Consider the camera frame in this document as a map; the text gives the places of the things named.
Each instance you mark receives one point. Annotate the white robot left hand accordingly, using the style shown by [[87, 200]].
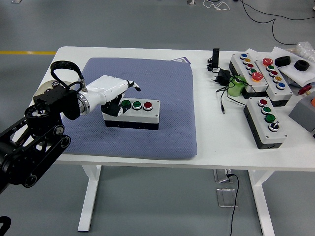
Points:
[[108, 86]]

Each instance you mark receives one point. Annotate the three-button grey control box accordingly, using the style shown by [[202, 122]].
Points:
[[147, 118]]

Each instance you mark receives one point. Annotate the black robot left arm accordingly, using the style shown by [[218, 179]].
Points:
[[32, 152]]

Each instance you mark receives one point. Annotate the grey box with orange button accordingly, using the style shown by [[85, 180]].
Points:
[[302, 113]]

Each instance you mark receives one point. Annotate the loose red mushroom button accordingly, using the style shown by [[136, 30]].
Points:
[[305, 89]]

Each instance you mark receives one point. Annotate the blue-grey textured mat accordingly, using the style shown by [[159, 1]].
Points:
[[152, 81]]

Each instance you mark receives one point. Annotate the translucent tape roll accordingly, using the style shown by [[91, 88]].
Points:
[[45, 87]]

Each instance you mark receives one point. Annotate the black upright rectangular device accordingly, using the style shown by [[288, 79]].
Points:
[[216, 57]]

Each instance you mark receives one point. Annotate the white table leg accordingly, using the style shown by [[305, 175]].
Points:
[[89, 196], [264, 209]]

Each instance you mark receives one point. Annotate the black power adapter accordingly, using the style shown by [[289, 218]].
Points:
[[224, 75]]

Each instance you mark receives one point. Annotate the green tape roll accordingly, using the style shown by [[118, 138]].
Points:
[[233, 91]]

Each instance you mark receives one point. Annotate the large white foam sheet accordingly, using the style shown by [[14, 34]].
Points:
[[295, 76]]

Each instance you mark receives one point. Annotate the clear plastic bag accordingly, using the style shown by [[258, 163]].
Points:
[[306, 50]]

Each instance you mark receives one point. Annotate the clear plastic bracket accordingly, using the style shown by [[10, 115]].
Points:
[[221, 175], [226, 197]]

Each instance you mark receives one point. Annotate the four-button box with selector switch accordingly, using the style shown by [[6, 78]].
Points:
[[278, 137]]

